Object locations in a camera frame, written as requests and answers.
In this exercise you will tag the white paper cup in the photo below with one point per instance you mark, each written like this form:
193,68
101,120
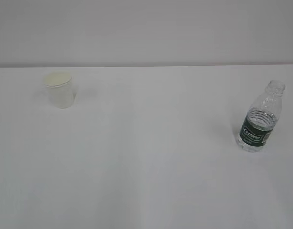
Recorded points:
60,90

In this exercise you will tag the clear green-label water bottle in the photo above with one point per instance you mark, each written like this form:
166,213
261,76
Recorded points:
261,118

